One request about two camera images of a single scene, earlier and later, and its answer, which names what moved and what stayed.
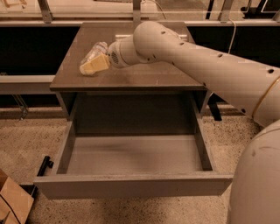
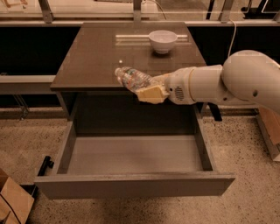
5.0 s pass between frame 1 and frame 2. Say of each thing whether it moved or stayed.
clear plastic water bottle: moved
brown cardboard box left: stayed
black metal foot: stayed
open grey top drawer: stayed
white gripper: moved
